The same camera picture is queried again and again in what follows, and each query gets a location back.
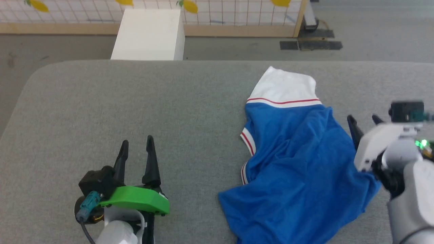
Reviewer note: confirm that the green and white left gripper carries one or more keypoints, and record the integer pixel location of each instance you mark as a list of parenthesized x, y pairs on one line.
[(139, 200)]

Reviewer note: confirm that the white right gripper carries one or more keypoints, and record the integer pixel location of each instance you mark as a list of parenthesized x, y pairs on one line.
[(376, 142)]

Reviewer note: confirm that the blue and white garment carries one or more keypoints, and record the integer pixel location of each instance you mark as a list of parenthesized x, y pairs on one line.
[(298, 169)]

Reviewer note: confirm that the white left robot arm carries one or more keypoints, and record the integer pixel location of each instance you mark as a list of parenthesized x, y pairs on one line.
[(117, 232)]

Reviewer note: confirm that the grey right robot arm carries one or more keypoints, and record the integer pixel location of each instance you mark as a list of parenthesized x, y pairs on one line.
[(413, 196)]

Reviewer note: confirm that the grey fabric sofa seat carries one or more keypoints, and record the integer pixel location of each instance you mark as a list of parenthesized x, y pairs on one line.
[(135, 101)]

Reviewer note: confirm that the black floor mat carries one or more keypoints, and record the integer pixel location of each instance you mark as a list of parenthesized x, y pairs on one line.
[(312, 44)]

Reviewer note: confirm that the grey metal fence foot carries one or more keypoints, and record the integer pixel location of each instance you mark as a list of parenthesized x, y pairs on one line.
[(310, 18)]

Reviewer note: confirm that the white box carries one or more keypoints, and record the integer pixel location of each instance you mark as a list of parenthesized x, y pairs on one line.
[(149, 34)]

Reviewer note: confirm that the yellow lemon decoration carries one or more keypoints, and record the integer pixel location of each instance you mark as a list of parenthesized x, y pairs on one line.
[(280, 2), (124, 1), (189, 6)]

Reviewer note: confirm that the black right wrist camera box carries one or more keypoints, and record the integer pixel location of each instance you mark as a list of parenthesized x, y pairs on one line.
[(405, 112)]

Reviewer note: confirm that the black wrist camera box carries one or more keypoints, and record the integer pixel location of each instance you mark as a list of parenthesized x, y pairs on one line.
[(96, 181), (405, 112)]

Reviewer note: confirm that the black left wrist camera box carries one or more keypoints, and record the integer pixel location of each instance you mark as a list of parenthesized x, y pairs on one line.
[(96, 181)]

